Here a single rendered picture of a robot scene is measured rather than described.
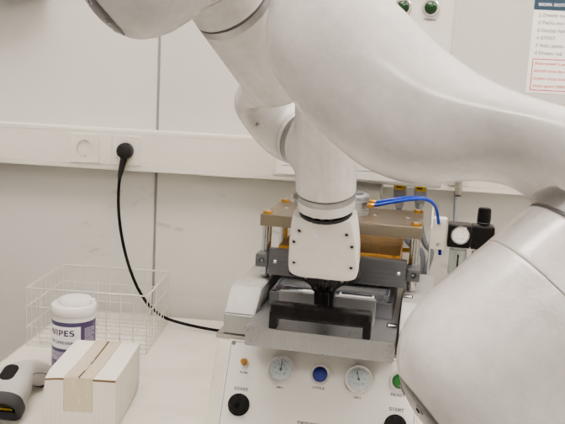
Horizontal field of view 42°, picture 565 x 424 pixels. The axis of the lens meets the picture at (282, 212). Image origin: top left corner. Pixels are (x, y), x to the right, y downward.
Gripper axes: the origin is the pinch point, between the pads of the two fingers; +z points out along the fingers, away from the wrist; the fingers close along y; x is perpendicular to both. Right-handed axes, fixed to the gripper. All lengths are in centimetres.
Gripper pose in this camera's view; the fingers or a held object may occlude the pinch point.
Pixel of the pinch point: (324, 299)
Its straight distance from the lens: 111.6
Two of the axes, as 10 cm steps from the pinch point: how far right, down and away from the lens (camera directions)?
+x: 2.1, -4.7, 8.6
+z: 0.2, 8.8, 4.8
